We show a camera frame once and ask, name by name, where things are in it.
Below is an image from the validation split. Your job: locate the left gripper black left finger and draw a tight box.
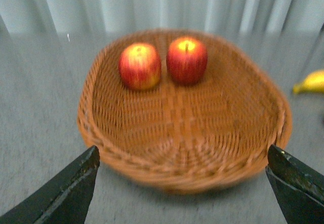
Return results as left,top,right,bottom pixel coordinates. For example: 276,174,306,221
1,146,100,223

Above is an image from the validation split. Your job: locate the red yellow apple left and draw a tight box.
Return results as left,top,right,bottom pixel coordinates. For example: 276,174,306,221
118,43,161,91

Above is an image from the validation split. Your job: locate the red apple with stem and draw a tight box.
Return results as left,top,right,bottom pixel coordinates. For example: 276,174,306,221
166,36,208,86

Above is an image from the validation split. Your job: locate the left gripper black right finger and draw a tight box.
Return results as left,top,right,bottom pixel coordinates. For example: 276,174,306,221
265,144,323,223

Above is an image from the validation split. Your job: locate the brown wicker basket with apples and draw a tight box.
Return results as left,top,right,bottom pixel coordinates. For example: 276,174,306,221
77,29,292,194

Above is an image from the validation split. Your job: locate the white pleated curtain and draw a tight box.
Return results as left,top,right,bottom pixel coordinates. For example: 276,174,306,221
1,0,323,33

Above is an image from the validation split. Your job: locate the yellow banana near apple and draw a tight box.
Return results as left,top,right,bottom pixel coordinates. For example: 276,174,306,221
292,69,323,94

